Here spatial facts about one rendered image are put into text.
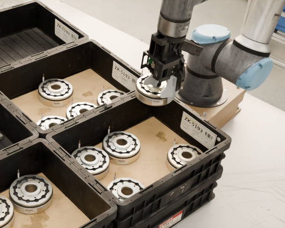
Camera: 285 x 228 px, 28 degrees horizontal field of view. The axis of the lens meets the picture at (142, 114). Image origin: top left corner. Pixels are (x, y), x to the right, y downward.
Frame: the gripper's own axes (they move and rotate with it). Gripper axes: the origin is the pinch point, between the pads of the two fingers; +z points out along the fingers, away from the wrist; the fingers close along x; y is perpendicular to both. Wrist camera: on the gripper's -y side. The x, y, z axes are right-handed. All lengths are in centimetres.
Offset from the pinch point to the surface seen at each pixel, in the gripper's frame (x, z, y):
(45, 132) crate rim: -11.5, 7.8, 29.5
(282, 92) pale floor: -45, 101, -168
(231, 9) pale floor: -130, 104, -222
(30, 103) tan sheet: -33.5, 18.5, 18.4
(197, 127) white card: 7.7, 10.0, -7.6
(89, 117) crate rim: -9.8, 7.7, 16.6
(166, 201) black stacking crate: 18.8, 16.1, 14.0
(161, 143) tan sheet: 1.9, 17.2, -1.1
